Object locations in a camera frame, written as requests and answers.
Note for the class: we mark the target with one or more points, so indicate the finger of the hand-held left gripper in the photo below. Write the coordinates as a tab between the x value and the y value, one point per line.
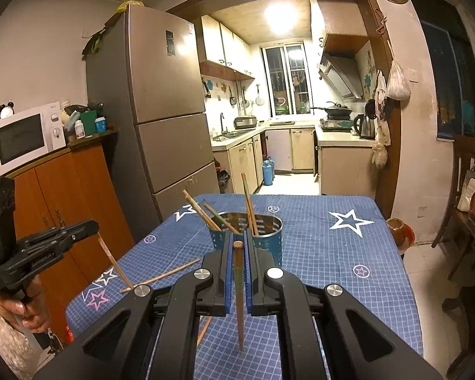
71	233

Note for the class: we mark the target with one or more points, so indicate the blue checked star tablecloth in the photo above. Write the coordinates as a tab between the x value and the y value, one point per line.
320	269

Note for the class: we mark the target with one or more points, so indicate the panda toy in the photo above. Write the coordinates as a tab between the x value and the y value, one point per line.
6	111

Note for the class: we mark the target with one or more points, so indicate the brown wooden chopstick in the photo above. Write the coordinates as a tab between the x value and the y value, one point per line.
162	276
204	332
221	219
239	326
253	217
246	198
114	261
198	209

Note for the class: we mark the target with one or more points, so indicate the black wok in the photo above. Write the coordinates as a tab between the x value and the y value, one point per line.
334	110

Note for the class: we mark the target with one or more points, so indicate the dark curtained window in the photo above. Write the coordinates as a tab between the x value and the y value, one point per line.
451	79

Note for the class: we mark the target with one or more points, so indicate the white microwave oven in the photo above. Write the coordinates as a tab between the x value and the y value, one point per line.
23	138

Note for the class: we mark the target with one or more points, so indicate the kitchen window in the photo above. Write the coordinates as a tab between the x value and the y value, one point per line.
287	81

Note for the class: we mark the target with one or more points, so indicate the blue gas cylinder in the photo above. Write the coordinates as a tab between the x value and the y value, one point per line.
268	172

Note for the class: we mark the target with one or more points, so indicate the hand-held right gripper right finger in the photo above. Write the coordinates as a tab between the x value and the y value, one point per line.
248	277

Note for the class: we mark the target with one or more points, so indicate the gas stove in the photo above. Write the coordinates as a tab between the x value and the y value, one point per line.
335	125

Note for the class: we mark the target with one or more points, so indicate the white hanging plastic bag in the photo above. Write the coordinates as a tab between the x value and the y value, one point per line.
398	83

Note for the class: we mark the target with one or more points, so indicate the silver countertop cooker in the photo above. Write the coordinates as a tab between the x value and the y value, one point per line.
245	122

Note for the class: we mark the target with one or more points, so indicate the grey refrigerator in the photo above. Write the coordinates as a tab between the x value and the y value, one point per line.
162	107

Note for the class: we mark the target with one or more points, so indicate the person's left forearm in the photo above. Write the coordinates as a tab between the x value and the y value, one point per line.
4	344

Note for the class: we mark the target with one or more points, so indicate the hanging cloth bags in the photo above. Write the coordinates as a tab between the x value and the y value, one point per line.
381	126

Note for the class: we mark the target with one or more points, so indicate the white jar with blue label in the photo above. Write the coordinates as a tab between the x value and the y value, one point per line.
101	125

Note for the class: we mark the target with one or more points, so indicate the range hood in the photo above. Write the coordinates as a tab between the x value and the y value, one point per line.
340	77

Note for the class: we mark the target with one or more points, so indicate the steel electric kettle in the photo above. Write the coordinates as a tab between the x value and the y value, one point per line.
366	127

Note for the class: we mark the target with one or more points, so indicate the orange wooden cabinet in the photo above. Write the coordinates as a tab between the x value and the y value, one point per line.
79	198

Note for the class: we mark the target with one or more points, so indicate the green box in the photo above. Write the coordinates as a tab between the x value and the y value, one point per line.
88	123

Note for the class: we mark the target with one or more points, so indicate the white pill bottle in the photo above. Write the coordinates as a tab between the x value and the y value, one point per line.
79	130

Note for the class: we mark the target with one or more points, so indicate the upper kitchen cabinets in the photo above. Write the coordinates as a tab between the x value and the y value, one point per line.
225	47

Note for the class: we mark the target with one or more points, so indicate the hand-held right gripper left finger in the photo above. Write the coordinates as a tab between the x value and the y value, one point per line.
227	277

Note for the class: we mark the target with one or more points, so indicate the kitchen base cabinets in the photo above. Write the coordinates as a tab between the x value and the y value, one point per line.
241	162

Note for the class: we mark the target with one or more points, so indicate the blue perforated utensil holder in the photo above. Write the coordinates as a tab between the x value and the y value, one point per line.
269	245

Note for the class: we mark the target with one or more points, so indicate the ceiling light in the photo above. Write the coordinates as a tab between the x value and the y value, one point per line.
282	18

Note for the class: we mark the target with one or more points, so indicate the dark wooden chair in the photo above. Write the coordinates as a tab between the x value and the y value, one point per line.
461	158

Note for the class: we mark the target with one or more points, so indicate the person's left hand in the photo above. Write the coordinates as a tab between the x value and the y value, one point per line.
35	316

